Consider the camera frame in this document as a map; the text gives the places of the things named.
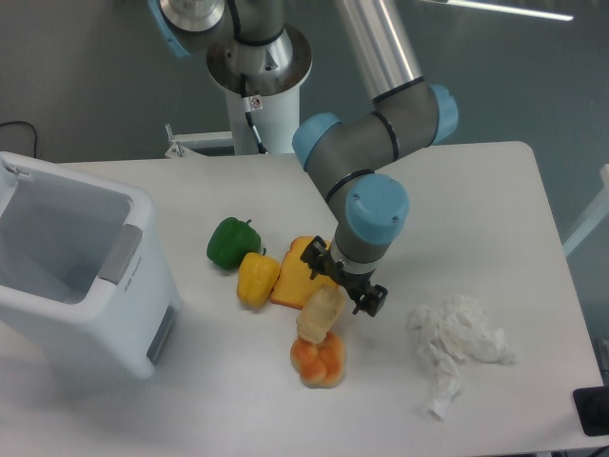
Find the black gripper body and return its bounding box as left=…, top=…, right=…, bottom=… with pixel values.
left=322, top=251, right=376, bottom=302

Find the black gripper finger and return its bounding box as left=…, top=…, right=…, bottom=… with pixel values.
left=300, top=236, right=331, bottom=280
left=351, top=283, right=388, bottom=317

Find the pale square bread loaf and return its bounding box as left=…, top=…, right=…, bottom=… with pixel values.
left=296, top=286, right=345, bottom=344

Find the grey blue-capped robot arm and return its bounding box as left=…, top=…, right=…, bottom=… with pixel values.
left=148, top=1, right=459, bottom=315

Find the round knotted bread roll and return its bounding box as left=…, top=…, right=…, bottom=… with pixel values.
left=290, top=332, right=346, bottom=388

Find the orange toast slice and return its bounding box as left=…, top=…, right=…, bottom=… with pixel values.
left=270, top=236, right=338, bottom=309

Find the yellow bell pepper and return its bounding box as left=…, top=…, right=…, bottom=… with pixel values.
left=236, top=252, right=281, bottom=308

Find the green bell pepper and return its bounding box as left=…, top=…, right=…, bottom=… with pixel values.
left=206, top=217, right=262, bottom=270

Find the crumpled white paper tissue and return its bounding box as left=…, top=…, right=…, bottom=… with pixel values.
left=407, top=295, right=516, bottom=421

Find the white plastic bin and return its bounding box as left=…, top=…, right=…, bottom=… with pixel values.
left=1, top=152, right=182, bottom=380

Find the black device at edge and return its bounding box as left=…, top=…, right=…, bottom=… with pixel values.
left=573, top=386, right=608, bottom=436

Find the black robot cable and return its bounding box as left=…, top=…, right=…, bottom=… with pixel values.
left=238, top=72, right=270, bottom=155

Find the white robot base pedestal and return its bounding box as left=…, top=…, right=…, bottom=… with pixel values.
left=166, top=87, right=301, bottom=157

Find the white frame at right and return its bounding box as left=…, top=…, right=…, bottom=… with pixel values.
left=562, top=164, right=608, bottom=257

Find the black floor cable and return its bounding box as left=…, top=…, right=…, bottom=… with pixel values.
left=0, top=120, right=44, bottom=159

